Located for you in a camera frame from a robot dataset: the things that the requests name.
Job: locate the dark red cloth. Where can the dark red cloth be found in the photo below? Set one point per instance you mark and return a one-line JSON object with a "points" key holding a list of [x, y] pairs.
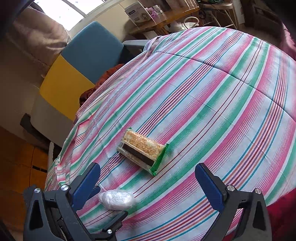
{"points": [[85, 95]]}

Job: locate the white plastic ball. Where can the white plastic ball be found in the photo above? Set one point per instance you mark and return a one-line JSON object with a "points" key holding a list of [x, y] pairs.
{"points": [[117, 199]]}

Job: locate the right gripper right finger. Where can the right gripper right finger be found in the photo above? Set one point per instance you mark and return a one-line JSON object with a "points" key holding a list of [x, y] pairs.
{"points": [[212, 186]]}

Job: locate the white carton on desk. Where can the white carton on desk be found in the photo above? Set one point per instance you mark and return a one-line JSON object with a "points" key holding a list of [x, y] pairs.
{"points": [[137, 13]]}

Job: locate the striped pink green bedsheet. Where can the striped pink green bedsheet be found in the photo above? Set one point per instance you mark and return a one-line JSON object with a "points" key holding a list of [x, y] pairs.
{"points": [[217, 96]]}

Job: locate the orange wooden wardrobe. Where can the orange wooden wardrobe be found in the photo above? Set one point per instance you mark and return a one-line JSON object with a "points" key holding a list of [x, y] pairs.
{"points": [[22, 165]]}

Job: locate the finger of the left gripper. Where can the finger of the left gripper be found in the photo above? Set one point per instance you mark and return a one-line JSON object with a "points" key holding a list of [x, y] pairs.
{"points": [[109, 231]]}

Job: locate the pink beige curtain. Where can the pink beige curtain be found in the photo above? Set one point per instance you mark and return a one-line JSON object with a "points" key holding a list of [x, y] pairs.
{"points": [[39, 37]]}

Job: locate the green cracker packet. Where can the green cracker packet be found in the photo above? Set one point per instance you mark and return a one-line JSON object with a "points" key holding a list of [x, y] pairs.
{"points": [[143, 151]]}

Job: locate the wooden side desk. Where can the wooden side desk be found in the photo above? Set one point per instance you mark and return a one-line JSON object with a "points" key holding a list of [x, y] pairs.
{"points": [[159, 22]]}

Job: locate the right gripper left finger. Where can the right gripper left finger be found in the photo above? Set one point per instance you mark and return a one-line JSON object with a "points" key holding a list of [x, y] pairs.
{"points": [[84, 186]]}

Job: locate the grey yellow blue headboard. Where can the grey yellow blue headboard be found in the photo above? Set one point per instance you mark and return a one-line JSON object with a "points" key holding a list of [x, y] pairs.
{"points": [[81, 63]]}

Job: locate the red blanket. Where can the red blanket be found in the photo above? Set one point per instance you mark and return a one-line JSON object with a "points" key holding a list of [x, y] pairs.
{"points": [[282, 215]]}

